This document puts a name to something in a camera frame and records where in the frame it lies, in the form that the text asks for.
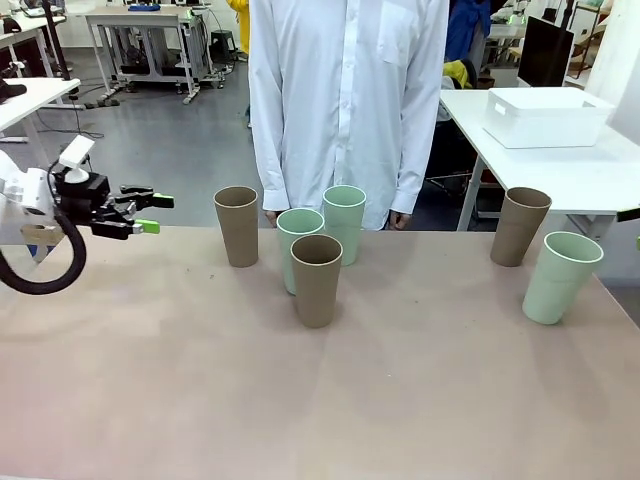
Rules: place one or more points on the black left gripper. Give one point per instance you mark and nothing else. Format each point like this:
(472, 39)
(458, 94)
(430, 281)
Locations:
(80, 197)

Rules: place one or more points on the brown cup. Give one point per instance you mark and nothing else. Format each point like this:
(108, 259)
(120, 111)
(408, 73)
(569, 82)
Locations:
(240, 235)
(316, 290)
(515, 235)

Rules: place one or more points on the white plastic basket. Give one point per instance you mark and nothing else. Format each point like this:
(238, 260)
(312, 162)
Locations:
(545, 125)

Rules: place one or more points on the green cup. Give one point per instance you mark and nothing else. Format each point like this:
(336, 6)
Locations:
(286, 260)
(347, 235)
(555, 290)

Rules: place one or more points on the person's left forearm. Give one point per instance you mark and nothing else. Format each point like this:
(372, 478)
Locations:
(415, 165)

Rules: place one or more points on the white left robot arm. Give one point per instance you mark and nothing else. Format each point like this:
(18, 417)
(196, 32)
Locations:
(30, 195)

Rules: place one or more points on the person's right forearm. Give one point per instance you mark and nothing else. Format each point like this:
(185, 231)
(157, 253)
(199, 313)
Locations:
(272, 165)

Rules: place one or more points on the person's right hand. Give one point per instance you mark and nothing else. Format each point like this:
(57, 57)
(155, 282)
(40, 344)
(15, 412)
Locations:
(271, 218)

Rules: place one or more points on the person's left hand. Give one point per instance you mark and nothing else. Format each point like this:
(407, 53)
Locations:
(400, 221)

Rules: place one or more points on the white side table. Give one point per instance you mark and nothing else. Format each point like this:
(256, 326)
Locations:
(550, 175)

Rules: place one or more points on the white table with rounded edge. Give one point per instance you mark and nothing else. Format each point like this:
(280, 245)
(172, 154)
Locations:
(30, 105)

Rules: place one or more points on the black object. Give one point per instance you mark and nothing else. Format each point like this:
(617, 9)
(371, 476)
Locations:
(10, 91)

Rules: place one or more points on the black computer monitor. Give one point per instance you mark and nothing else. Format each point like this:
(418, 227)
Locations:
(545, 50)

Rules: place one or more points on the black stool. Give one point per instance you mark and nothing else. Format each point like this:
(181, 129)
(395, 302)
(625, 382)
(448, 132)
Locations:
(222, 45)

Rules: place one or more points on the black tripod pole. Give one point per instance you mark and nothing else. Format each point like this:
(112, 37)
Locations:
(56, 45)

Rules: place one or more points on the yellow garment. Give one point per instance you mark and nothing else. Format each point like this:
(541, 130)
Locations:
(241, 25)

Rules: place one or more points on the white desk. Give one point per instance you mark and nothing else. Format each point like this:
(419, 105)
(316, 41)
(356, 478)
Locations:
(30, 22)

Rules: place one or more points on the yellow bag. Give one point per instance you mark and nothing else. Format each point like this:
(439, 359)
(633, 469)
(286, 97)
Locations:
(455, 72)

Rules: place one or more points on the person in white shirt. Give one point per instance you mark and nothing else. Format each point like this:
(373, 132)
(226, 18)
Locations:
(345, 100)

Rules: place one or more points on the person in blue jacket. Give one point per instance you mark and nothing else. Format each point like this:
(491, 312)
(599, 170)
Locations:
(467, 30)

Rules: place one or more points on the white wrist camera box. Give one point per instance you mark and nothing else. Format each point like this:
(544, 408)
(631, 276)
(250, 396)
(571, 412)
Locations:
(77, 150)

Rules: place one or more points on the grey metal-frame workbench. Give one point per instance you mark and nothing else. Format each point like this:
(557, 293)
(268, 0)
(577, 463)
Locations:
(135, 20)

